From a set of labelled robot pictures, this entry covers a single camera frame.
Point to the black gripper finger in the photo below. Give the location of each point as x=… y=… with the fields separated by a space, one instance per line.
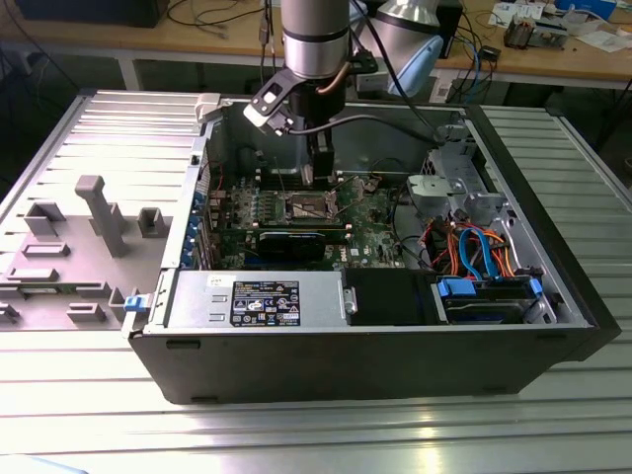
x=312 y=148
x=326 y=165

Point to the silver CPU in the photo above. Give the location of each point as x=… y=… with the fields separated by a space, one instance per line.
x=308 y=179

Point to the metal locking lever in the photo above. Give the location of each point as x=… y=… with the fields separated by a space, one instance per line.
x=345 y=183
x=281 y=180

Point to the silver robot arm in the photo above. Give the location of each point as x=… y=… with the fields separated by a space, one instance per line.
x=316 y=44

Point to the CPU socket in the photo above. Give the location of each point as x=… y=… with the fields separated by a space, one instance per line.
x=308 y=207

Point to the blue expansion slot clip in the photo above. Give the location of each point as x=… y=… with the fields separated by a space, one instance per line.
x=193 y=230
x=199 y=200
x=186 y=257

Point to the green motherboard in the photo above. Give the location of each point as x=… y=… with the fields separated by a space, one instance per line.
x=365 y=232

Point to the black graphics card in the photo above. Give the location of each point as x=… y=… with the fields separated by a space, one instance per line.
x=291 y=247

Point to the pale grey case latch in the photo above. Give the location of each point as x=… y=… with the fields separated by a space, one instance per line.
x=206 y=106

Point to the metal drive cage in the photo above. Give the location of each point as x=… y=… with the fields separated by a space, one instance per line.
x=434 y=192

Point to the tall black box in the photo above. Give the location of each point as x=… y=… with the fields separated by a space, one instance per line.
x=451 y=20

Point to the small black adapter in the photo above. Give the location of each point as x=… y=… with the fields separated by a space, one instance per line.
x=490 y=53

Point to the grey power supply unit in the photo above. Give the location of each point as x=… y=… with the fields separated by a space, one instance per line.
x=197 y=296

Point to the black PC case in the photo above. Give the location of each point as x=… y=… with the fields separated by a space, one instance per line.
x=321 y=365

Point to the white paper sheets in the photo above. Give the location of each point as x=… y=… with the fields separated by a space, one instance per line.
x=503 y=12
x=607 y=39

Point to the hard disk in blue carrier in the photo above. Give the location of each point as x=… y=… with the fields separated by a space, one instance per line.
x=484 y=306

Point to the small heat sink assembly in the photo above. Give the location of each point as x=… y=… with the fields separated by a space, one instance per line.
x=518 y=34

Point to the wooden workbench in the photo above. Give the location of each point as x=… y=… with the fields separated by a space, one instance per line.
x=99 y=39

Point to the blue case latch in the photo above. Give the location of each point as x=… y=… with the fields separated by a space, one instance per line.
x=135 y=303

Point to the green circuit board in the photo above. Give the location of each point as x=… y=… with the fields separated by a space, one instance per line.
x=548 y=34

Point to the wide black equipment case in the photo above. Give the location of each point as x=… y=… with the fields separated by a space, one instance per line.
x=89 y=12

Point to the grey parts rack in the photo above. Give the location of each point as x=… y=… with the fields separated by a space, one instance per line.
x=74 y=257

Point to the blue cardboard box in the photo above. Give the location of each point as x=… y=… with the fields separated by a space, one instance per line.
x=592 y=7

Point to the green RAM stick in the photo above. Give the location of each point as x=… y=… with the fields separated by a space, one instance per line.
x=42 y=290

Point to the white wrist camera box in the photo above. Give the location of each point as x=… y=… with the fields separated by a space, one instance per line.
x=259 y=116

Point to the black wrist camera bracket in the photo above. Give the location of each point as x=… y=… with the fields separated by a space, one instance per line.
x=365 y=61

